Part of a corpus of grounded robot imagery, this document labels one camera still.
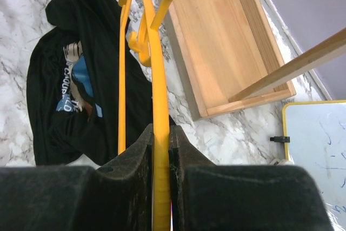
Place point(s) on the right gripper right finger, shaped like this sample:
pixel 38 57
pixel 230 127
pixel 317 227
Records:
pixel 206 196

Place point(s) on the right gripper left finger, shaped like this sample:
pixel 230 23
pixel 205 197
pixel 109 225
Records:
pixel 116 196

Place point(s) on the black printed t shirt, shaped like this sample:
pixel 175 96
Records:
pixel 72 83

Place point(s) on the small whiteboard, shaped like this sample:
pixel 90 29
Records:
pixel 316 131

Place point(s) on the yellow plastic hanger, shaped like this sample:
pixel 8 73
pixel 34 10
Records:
pixel 146 42

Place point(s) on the wooden clothes rack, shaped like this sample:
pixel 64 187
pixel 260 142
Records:
pixel 228 59

